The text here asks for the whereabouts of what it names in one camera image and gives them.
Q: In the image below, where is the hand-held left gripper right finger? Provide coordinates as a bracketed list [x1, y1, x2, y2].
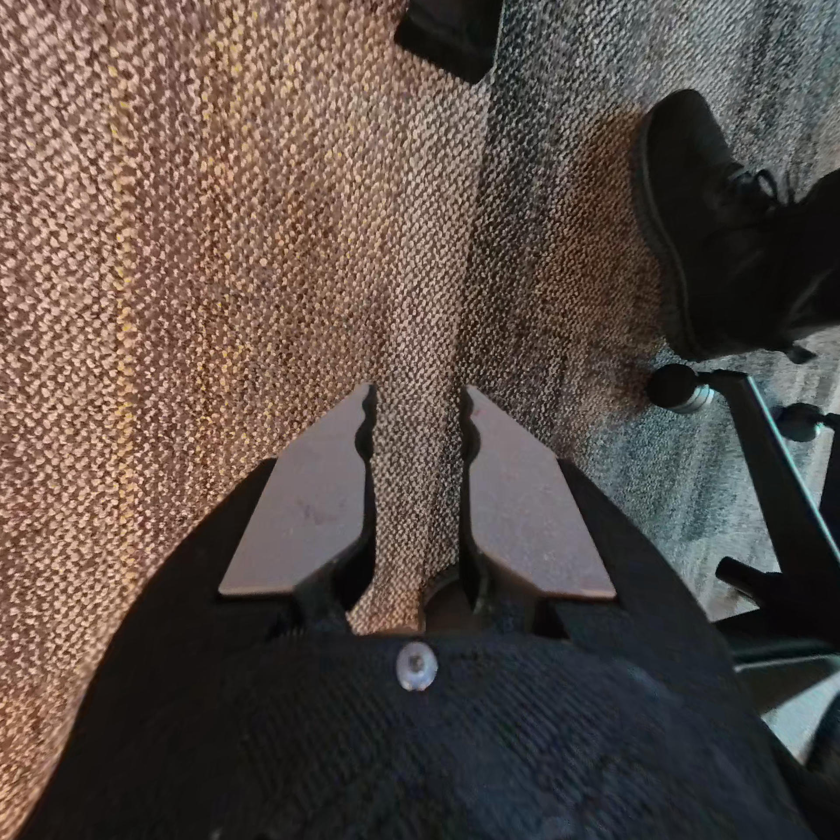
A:
[458, 385, 618, 614]

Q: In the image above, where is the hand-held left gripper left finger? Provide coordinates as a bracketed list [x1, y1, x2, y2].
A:
[217, 382, 379, 614]

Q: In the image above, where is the black office chair base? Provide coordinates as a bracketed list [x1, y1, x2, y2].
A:
[646, 363, 840, 716]

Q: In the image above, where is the person's black shoe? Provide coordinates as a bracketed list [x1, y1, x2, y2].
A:
[633, 88, 818, 362]

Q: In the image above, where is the black metal table leg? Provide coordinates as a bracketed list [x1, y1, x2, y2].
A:
[394, 0, 503, 85]

